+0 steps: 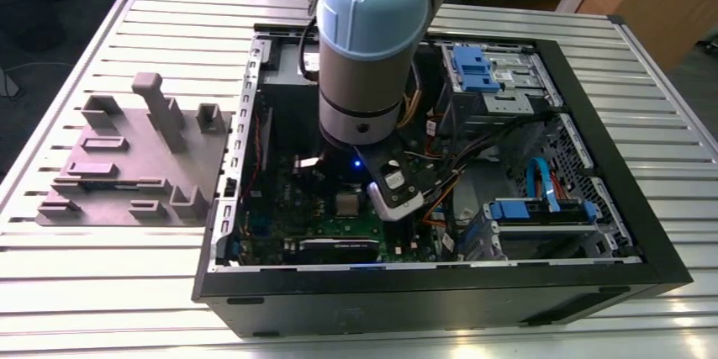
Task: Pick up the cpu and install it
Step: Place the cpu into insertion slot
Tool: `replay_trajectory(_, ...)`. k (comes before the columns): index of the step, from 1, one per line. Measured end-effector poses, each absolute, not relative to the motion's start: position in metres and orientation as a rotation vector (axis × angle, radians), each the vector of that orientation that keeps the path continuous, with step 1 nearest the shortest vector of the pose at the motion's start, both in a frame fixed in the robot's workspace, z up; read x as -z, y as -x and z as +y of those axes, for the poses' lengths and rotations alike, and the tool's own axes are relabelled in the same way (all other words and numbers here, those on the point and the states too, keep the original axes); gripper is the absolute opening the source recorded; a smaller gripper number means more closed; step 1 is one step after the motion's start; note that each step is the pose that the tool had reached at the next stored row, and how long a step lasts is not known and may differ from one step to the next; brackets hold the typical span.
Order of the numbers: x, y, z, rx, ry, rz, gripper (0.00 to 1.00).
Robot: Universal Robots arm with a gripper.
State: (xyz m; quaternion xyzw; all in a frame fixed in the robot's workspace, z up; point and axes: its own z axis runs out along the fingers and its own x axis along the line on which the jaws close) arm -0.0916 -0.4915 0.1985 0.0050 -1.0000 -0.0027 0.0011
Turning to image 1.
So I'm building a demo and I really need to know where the black wire bundle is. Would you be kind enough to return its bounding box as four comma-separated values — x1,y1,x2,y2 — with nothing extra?
417,116,549,204

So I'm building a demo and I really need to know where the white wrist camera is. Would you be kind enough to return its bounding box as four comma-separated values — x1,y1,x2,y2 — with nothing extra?
366,160,425,222

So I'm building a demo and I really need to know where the silver metal drive cage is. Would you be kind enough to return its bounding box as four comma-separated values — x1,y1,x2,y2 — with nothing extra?
436,43,565,137

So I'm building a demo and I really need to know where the wooden cabinet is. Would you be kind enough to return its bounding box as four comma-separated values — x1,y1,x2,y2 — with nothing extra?
576,0,718,72

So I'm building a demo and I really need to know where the silver metal disk bay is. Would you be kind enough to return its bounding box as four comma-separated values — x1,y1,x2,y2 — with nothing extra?
464,197,640,261

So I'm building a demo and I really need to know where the grey parts rack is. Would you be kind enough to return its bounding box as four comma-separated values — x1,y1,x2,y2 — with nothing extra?
33,72,236,228

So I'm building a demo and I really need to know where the black PC case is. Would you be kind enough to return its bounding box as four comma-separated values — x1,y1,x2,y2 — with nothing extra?
190,22,693,339

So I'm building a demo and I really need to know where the green motherboard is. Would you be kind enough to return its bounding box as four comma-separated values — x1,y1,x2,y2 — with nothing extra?
240,150,444,266

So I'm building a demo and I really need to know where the black RAM slot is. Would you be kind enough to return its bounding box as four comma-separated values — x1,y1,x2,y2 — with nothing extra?
400,218,420,251
385,219,404,251

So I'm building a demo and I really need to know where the orange wire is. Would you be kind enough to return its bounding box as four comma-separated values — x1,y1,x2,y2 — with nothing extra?
418,203,450,230

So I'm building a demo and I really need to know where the blue plastic drive latch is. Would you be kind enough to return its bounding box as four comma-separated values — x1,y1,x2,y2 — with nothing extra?
452,45,501,94

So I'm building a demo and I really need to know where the black graphics card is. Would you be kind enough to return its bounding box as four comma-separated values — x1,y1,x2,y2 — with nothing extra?
285,235,381,266

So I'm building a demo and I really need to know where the grey power supply unit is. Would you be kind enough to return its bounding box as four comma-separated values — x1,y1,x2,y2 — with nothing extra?
260,45,324,154

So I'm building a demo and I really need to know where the blue flat wire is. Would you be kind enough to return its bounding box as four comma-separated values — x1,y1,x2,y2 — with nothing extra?
524,156,563,214

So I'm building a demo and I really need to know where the green RAM stick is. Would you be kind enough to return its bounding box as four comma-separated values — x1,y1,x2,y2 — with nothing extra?
77,181,141,192

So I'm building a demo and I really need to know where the hard disk in blue carrier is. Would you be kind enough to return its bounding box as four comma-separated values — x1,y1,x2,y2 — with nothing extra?
481,198,599,228

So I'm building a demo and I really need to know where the black camera cable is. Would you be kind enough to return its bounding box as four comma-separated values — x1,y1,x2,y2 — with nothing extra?
297,0,324,82

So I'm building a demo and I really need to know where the silver CPU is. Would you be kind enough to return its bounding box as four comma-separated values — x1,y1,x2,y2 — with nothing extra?
334,192,360,220

